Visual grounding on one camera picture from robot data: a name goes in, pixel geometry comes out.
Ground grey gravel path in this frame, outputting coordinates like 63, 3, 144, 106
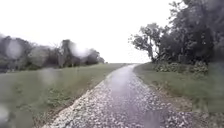
42, 63, 201, 128

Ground row of trees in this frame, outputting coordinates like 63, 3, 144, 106
0, 35, 106, 73

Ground low green bushes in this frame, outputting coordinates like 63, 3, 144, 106
153, 60, 210, 76

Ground grass verge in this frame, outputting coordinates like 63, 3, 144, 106
133, 62, 224, 128

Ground grass field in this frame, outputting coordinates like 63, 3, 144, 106
0, 62, 128, 128

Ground wood of dark trees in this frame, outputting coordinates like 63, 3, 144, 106
128, 0, 224, 66

